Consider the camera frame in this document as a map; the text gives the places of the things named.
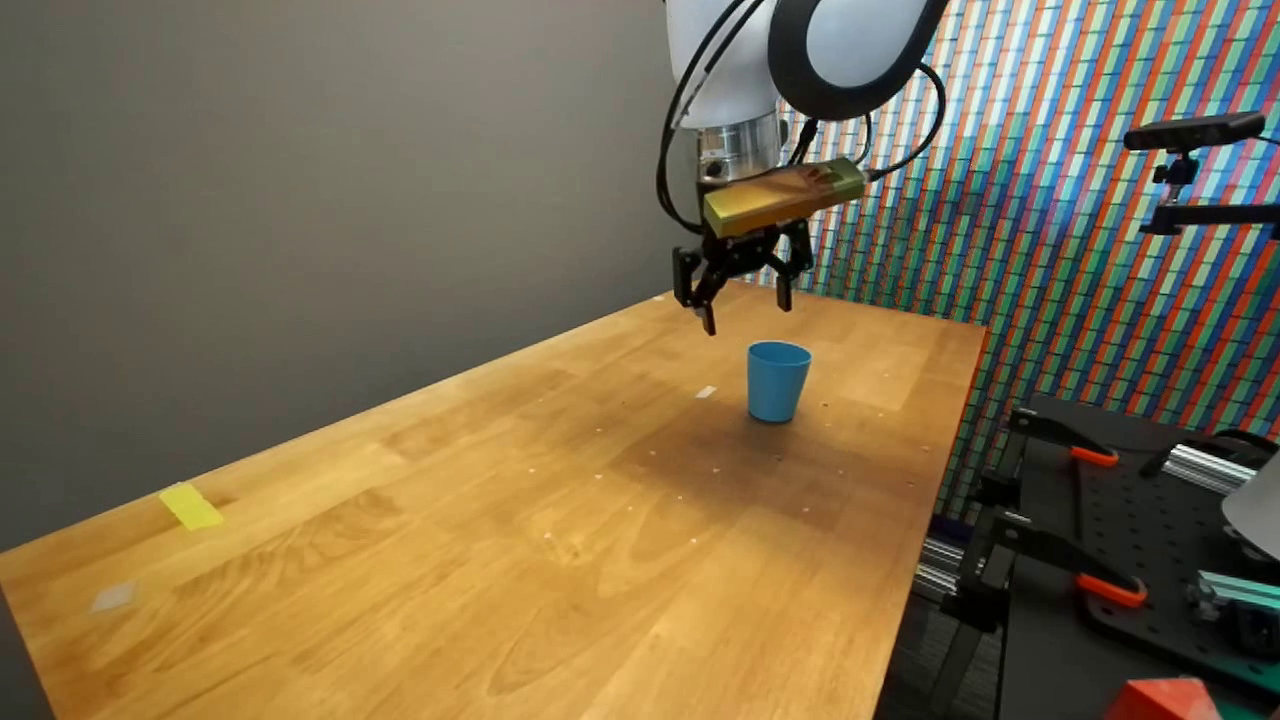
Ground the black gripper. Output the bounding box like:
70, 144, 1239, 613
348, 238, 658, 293
670, 214, 820, 338

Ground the blue plastic cup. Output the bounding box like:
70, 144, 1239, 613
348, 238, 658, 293
744, 338, 817, 428

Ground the red block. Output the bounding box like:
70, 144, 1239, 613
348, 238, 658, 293
1101, 673, 1225, 720

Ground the multicolour patterned backdrop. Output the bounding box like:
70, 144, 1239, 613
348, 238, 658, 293
795, 0, 1280, 528

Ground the black perforated workbench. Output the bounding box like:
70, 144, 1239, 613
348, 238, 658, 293
886, 396, 1280, 720

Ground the silver aluminium extrusion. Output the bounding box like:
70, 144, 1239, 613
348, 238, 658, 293
1155, 439, 1264, 499

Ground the grey flat plate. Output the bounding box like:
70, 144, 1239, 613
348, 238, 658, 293
1217, 451, 1280, 569

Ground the teal bar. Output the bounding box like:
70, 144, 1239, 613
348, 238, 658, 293
1191, 569, 1280, 628

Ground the yellow tape strip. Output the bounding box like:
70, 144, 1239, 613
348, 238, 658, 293
152, 478, 229, 537

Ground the translucent tape patch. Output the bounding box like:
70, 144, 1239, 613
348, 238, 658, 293
88, 578, 141, 615

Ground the black looping robot cable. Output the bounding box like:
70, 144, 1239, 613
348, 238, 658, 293
654, 0, 752, 238
863, 55, 953, 182

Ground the black clamp orange handle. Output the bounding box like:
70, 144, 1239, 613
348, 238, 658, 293
978, 508, 1152, 615
1005, 404, 1128, 478

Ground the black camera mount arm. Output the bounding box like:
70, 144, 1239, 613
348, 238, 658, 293
1137, 144, 1280, 244

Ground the black bar-shaped camera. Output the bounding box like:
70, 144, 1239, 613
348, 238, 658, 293
1120, 107, 1273, 153

